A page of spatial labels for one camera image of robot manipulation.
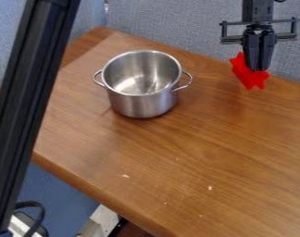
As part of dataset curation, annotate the white table support bracket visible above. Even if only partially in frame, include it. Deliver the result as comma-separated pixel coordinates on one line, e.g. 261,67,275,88
75,205,120,237

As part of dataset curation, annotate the red star-profile plastic bar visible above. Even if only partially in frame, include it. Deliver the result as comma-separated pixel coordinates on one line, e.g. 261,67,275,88
229,52,271,90

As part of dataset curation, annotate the stainless steel pot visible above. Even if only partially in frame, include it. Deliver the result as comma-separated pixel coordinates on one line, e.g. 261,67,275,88
91,50,193,119

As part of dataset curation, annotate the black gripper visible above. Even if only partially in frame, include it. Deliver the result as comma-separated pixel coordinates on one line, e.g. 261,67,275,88
220,0,299,71

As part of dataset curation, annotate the black cable loop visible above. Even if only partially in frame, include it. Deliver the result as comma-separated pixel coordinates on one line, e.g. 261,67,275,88
14,200,47,237

